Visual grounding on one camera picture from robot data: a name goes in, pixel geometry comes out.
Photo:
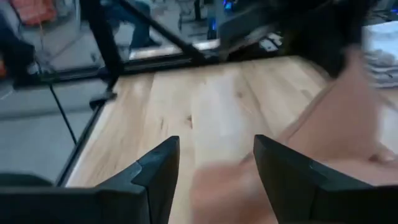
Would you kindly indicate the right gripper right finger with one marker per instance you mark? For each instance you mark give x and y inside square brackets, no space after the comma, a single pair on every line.
[311,199]

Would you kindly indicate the plain pink towel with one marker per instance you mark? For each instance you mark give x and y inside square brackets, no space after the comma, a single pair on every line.
[342,124]

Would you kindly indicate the person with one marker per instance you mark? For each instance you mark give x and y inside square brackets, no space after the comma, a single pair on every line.
[136,28]

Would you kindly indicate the orange fabric object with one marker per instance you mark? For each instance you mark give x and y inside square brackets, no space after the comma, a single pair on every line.
[34,11]

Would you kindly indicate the black metal table frame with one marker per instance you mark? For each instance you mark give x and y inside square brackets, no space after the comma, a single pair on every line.
[102,37]

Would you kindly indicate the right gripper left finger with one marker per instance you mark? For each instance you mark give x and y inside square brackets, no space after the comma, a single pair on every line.
[93,205]

